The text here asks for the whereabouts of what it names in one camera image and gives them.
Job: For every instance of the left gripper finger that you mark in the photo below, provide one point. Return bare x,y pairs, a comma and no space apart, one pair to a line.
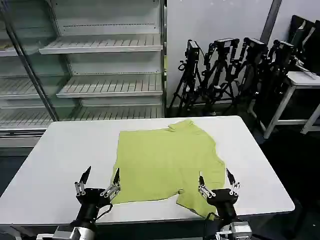
116,178
85,177

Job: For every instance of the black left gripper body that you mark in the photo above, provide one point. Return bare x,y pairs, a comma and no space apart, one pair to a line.
91,200

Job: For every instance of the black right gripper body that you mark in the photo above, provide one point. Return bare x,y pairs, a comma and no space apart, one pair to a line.
224,201

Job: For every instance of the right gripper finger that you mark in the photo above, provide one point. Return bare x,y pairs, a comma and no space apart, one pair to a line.
230,177
202,182

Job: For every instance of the lime green shirt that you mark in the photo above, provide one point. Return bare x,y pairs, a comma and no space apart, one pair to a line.
165,160

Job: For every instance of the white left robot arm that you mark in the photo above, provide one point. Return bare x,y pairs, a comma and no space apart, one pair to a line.
77,231

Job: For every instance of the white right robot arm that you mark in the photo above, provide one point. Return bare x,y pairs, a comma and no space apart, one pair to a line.
236,231

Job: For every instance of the white empty display shelf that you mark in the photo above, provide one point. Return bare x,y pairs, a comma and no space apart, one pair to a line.
110,65

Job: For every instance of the glass-sided display cabinet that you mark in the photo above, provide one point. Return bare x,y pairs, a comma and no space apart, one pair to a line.
22,75

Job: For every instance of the small white side table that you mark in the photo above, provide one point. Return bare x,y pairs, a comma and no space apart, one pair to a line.
303,78

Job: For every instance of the black computer monitor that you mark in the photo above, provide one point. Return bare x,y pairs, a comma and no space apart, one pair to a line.
297,32
313,47

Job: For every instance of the grey metal pole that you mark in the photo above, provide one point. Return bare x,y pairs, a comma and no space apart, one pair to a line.
270,18

